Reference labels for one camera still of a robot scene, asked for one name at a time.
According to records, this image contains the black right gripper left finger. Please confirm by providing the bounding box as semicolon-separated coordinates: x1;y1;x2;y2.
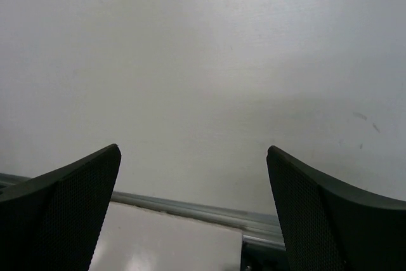
1;144;121;270

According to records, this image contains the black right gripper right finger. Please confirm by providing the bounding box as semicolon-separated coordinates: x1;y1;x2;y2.
266;146;405;270

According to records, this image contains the aluminium table edge rail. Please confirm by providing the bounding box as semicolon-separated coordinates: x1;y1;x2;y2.
1;174;285;250

